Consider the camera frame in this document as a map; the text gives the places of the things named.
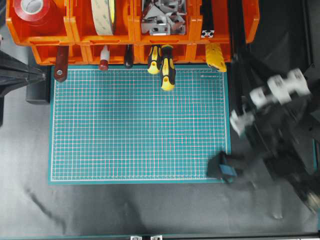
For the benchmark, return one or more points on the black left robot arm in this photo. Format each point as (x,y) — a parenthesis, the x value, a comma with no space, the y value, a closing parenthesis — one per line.
(14,74)

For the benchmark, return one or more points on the green cutting mat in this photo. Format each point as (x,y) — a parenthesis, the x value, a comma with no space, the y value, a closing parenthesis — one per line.
(120,127)

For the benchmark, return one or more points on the red tape roll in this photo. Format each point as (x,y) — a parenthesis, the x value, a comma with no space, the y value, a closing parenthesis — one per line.
(43,16)

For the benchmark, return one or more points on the yellow-black screwdriver, short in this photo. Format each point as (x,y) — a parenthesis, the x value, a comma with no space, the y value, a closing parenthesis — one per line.
(154,60)

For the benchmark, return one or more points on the beige double-sided tape roll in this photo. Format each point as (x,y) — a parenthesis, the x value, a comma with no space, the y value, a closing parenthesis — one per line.
(104,16)

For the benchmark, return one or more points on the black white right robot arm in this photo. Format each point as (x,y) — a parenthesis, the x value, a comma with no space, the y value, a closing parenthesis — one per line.
(270,115)

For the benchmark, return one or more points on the pile of metal corner brackets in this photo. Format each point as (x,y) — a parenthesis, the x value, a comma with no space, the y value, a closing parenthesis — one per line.
(163,17)

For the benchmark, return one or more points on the black aluminium frame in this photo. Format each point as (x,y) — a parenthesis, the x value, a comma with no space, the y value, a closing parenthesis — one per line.
(237,43)
(206,10)

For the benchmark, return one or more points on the orange container rack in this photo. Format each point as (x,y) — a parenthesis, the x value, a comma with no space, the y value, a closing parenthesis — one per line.
(73,26)

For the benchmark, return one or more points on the yellow-black screwdriver, long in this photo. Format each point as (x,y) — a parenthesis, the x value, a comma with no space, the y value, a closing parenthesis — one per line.
(168,71)

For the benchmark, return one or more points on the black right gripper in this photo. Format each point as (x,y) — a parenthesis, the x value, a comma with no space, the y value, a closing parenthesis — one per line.
(245,172)

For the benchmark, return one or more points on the yellow utility knife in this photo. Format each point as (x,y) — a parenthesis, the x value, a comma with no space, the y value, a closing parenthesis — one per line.
(214,57)

